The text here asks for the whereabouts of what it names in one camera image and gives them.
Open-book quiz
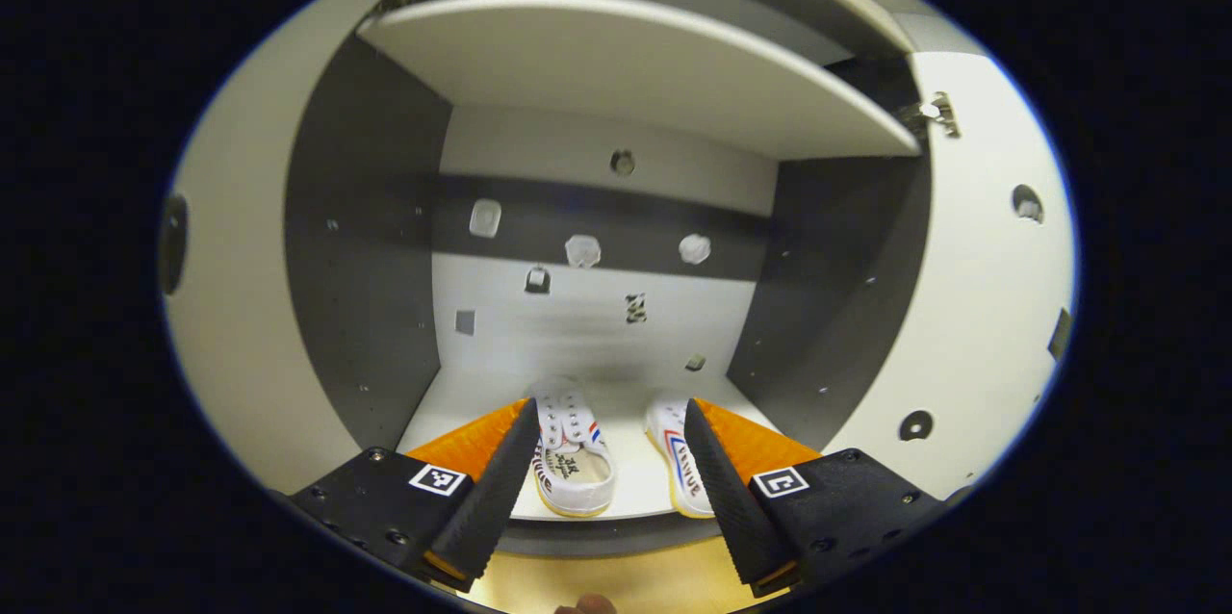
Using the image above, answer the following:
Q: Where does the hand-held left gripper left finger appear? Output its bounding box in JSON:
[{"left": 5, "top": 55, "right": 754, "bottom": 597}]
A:
[{"left": 287, "top": 397, "right": 542, "bottom": 594}]

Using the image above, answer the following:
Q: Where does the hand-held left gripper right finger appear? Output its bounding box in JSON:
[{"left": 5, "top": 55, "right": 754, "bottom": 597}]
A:
[{"left": 683, "top": 397, "right": 949, "bottom": 598}]

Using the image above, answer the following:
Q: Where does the white shoe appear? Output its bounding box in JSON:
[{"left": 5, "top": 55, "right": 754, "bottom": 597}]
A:
[
  {"left": 645, "top": 391, "right": 718, "bottom": 520},
  {"left": 531, "top": 381, "right": 618, "bottom": 519}
]

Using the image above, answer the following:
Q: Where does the white shoe cabinet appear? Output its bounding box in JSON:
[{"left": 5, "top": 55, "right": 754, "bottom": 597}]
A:
[{"left": 282, "top": 0, "right": 935, "bottom": 557}]

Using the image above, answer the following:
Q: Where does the white cabinet door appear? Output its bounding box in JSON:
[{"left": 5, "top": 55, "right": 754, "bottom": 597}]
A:
[
  {"left": 823, "top": 13, "right": 1077, "bottom": 499},
  {"left": 161, "top": 0, "right": 463, "bottom": 495}
]

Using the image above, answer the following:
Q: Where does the white cabinet shelf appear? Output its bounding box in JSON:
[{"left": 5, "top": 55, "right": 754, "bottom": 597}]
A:
[{"left": 356, "top": 0, "right": 923, "bottom": 161}]

